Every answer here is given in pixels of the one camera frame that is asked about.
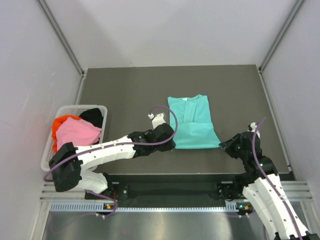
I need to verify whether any teal t shirt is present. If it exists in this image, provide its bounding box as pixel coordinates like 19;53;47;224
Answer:
167;94;221;150

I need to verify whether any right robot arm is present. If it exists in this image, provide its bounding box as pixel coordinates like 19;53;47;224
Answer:
219;131;320;240

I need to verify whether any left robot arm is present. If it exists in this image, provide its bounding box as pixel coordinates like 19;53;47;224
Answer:
46;123;177;199

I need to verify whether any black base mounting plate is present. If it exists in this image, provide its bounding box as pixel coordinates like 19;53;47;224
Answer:
85;173;245;208

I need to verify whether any black t shirt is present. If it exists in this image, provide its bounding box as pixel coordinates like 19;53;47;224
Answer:
79;108;104;128

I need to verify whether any pink t shirt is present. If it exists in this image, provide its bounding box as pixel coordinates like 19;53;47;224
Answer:
55;117;102;151

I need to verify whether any white plastic basket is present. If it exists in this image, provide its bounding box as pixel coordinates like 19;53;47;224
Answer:
40;104;108;172

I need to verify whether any orange t shirt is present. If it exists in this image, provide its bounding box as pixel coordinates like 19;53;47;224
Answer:
51;114;81;153

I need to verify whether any grey slotted cable duct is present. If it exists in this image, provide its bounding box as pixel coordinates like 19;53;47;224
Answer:
50;202;251;213

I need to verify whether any aluminium front rail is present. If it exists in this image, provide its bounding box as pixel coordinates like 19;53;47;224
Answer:
40;181;313;202

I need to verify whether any left aluminium frame post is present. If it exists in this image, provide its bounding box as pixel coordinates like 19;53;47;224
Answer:
36;0;85;76

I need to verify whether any aluminium frame post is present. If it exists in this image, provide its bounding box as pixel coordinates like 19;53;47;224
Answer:
257;0;306;74
36;0;85;76

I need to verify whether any right aluminium frame post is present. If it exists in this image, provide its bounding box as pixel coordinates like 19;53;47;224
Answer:
257;0;306;74

